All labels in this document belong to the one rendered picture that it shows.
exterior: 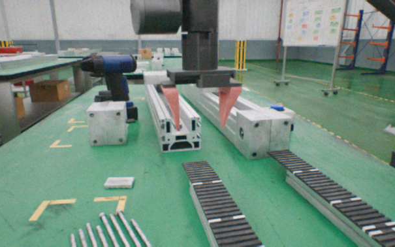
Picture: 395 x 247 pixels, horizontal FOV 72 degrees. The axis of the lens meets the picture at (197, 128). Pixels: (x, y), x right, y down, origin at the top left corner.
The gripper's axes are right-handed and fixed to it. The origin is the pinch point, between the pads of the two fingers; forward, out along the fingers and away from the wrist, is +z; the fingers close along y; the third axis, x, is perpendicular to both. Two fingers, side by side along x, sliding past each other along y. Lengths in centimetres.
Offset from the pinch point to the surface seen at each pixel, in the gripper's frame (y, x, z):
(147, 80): 5, -76, 2
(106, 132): 18.6, -27.4, 8.9
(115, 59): 16, -49, -8
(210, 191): 0.1, 6.7, 9.2
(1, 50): 217, -472, -4
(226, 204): -1.3, 10.5, 9.3
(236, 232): -0.4, 16.8, 9.2
